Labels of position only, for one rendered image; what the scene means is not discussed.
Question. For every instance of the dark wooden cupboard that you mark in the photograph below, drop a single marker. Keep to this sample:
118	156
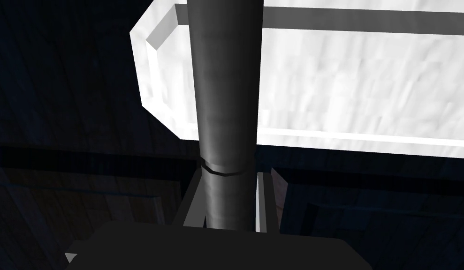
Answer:
85	210

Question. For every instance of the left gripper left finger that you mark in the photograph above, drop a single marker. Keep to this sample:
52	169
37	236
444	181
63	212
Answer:
193	210

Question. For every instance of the white bevelled slab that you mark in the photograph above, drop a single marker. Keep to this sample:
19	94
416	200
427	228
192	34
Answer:
348	86

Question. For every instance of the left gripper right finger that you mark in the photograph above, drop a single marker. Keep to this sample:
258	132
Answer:
264	204

